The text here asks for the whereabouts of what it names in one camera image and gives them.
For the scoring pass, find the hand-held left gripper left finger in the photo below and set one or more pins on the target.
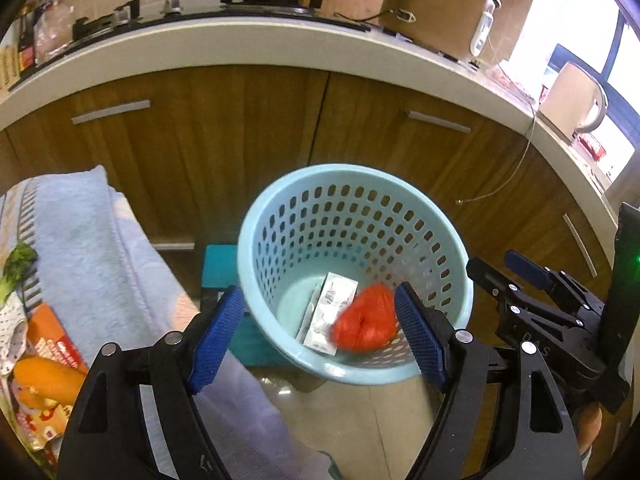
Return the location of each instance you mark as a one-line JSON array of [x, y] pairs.
[[215, 340]]

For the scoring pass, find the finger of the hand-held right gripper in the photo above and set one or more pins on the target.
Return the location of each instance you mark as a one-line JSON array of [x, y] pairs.
[[492, 275], [527, 267]]

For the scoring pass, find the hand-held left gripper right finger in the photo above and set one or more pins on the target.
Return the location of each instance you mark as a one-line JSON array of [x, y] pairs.
[[420, 340]]

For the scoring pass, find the red plastic bag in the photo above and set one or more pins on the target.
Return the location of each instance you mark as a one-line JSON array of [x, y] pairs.
[[365, 320]]

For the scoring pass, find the white foil wrapper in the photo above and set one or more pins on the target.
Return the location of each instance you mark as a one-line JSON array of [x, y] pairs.
[[330, 295]]

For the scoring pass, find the light blue perforated plastic basket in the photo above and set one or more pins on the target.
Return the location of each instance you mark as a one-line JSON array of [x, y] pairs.
[[350, 220]]

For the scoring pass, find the orange snack packet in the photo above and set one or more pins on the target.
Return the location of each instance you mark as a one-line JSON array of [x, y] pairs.
[[50, 340]]

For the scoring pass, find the white patterned plastic bag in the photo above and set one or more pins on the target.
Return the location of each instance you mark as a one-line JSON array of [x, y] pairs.
[[10, 330]]

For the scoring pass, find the green vegetable stalk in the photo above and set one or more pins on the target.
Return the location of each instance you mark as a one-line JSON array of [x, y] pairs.
[[20, 260]]

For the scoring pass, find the person's right hand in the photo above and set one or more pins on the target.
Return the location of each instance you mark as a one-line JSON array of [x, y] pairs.
[[589, 425]]

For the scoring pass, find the teal cardboard box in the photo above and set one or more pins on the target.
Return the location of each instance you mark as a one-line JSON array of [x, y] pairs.
[[220, 270]]

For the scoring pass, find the red packet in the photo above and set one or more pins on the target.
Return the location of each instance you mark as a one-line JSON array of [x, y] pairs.
[[592, 146]]

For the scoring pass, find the blue patterned tablecloth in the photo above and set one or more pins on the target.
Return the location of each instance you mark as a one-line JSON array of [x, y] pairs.
[[85, 240]]

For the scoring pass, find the beige electric kettle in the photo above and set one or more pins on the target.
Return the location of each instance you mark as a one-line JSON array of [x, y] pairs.
[[570, 100]]

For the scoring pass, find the window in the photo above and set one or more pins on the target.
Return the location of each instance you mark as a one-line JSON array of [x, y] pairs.
[[612, 50]]

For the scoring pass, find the brown rice cooker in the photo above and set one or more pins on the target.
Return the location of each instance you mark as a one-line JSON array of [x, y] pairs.
[[430, 10]]

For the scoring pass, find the beige chopstick holder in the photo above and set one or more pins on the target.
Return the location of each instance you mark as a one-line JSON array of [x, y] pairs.
[[7, 65]]

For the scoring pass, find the clear plastic bag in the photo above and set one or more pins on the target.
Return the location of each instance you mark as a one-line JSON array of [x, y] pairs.
[[52, 30]]

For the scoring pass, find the dark sauce bottle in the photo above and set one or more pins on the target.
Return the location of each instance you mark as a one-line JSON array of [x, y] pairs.
[[26, 45]]

